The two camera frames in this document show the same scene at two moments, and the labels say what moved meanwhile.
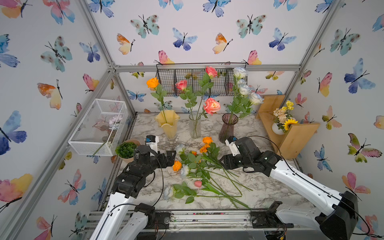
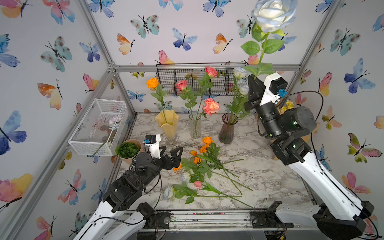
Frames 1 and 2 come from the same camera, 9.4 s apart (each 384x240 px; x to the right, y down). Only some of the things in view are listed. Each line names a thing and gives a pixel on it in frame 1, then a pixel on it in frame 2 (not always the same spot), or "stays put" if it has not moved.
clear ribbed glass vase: (195, 125) stays put
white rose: (179, 148) → (271, 17)
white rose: (184, 170) → (185, 177)
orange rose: (153, 84) stays put
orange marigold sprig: (203, 149) stays put
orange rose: (177, 166) stays put
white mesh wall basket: (101, 130) stays put
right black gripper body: (236, 161) → (255, 103)
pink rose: (205, 84) stays put
